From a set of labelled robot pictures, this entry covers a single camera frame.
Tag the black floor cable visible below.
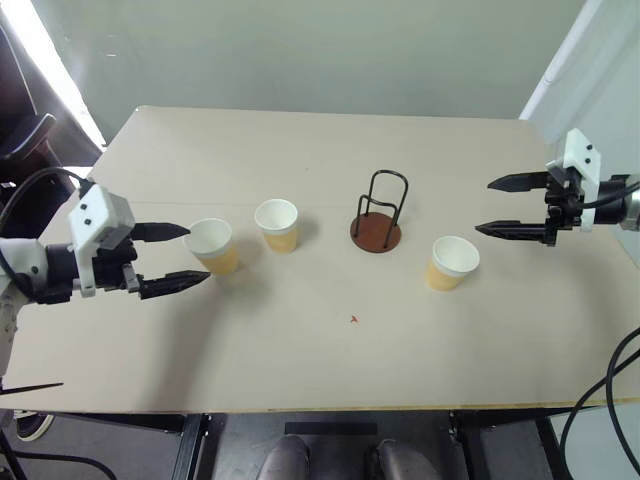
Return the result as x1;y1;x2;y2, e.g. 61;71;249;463
0;451;117;480

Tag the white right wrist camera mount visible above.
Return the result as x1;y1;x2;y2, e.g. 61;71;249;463
545;127;604;235

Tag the black and white shoe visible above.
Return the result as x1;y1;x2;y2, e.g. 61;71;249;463
13;408;56;442

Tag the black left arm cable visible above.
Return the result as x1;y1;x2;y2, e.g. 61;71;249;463
0;166;96;225

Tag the black metal table frame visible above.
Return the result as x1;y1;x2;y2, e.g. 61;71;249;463
49;407;571;480

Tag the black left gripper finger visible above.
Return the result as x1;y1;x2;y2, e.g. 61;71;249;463
130;221;192;245
138;269;212;302

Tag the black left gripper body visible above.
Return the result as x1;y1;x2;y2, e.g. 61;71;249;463
92;233;145;301

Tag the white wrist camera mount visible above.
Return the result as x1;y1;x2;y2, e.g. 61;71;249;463
545;127;604;235
67;185;136;299

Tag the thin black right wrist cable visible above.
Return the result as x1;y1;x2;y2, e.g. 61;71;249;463
579;180;640;210

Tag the thick black cable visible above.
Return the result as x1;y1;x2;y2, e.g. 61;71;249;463
605;325;640;454
558;367;640;480

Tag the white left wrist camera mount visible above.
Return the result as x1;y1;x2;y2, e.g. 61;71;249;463
67;185;136;299

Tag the thin black pointed stick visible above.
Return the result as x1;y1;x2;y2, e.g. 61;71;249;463
0;381;65;398

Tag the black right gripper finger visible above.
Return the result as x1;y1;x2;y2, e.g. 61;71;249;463
474;218;550;245
486;170;552;194

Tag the wire holder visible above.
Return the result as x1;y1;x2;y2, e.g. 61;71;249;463
349;169;411;255

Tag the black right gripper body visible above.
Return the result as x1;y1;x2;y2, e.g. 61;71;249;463
543;167;587;249

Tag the yellow paper cup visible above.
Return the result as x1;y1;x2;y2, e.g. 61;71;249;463
182;217;241;277
253;198;300;255
425;235;482;293

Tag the black tape strip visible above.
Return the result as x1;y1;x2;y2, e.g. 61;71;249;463
284;421;379;437

